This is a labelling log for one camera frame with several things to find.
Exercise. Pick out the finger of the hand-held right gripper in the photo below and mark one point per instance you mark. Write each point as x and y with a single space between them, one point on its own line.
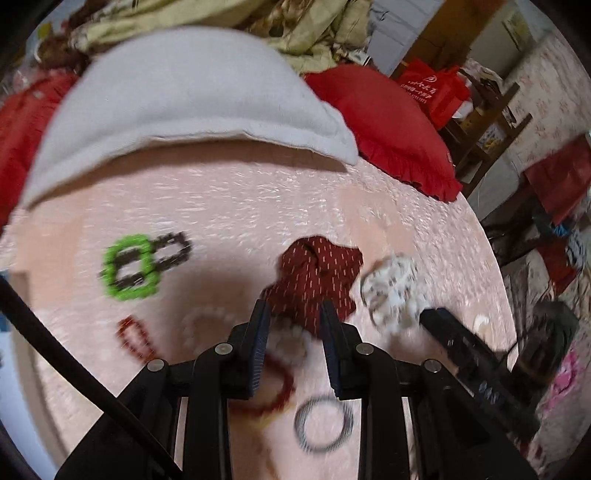
471 355

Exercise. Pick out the wall calendar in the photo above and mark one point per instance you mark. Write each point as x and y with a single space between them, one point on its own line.
518 27

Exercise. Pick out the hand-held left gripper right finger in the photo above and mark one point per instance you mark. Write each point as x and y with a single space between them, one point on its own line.
333 350

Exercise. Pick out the white pillow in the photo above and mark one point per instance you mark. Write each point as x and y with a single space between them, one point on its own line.
184 92

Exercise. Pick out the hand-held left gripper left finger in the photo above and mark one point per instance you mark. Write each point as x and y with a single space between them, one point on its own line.
258 341

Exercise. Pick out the wooden chair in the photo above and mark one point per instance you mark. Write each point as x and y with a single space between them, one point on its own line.
489 110

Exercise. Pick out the red shopping bag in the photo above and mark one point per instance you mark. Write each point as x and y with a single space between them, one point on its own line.
429 87

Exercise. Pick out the cream floral blanket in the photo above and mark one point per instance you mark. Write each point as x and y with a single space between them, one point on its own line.
314 27

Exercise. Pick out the red cloth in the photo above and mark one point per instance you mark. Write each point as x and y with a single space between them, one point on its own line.
561 177

